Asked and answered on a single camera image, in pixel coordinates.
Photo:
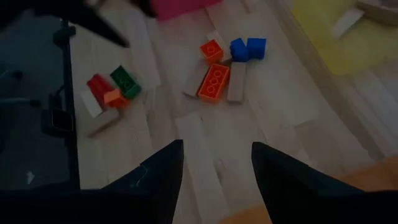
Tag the black table-level camera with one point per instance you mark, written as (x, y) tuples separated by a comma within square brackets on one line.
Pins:
[(57, 121)]

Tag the large red stud block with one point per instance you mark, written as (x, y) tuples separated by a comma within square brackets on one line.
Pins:
[(98, 85)]

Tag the yellow plastic bin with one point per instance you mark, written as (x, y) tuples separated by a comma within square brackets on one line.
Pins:
[(348, 53)]

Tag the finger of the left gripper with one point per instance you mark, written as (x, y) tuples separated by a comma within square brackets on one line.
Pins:
[(90, 21)]

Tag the dark green long block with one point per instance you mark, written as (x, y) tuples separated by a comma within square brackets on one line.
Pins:
[(126, 82)]

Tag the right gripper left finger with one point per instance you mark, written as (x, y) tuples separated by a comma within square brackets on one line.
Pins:
[(152, 186)]

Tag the pink plastic bin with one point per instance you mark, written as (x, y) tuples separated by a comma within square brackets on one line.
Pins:
[(180, 9)]

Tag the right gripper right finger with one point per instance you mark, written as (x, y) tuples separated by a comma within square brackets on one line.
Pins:
[(289, 186)]

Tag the orange plastic bin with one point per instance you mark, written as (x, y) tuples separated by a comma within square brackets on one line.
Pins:
[(376, 175)]

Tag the black aluminium table frame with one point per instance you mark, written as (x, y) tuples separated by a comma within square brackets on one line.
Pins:
[(70, 149)]

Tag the orange six-stud block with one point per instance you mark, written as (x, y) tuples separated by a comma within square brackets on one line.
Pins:
[(214, 82)]

